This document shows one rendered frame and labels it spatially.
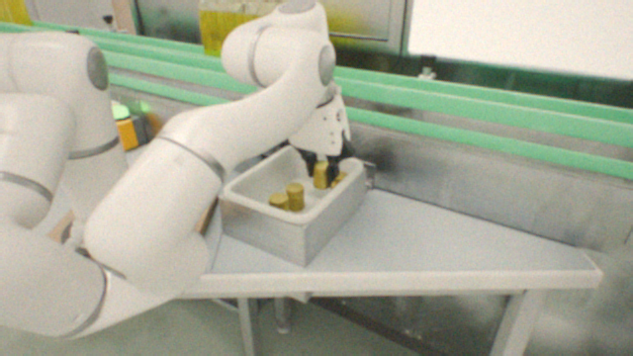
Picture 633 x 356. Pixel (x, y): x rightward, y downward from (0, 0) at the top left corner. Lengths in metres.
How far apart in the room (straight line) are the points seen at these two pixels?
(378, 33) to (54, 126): 0.65
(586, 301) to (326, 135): 0.76
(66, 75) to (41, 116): 0.07
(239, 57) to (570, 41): 0.59
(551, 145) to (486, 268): 0.22
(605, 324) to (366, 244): 0.67
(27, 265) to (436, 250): 0.55
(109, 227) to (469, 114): 0.57
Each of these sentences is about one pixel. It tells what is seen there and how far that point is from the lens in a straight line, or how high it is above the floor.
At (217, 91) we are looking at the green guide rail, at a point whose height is 0.92.
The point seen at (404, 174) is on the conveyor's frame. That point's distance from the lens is 0.78.
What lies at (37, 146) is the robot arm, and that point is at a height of 0.99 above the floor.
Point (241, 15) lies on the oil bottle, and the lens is 0.92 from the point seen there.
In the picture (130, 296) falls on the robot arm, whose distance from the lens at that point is 0.49.
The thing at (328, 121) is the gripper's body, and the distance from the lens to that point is 0.60.
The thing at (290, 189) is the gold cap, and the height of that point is 0.81.
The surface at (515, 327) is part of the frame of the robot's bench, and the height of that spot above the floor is 0.57.
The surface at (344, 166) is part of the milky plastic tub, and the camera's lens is 0.75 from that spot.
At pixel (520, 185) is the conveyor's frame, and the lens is 0.74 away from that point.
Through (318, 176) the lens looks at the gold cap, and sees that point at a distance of 0.70.
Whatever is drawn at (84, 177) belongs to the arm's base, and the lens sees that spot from 0.66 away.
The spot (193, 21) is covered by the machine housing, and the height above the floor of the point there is 1.00.
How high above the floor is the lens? 1.18
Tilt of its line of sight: 30 degrees down
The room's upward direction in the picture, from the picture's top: straight up
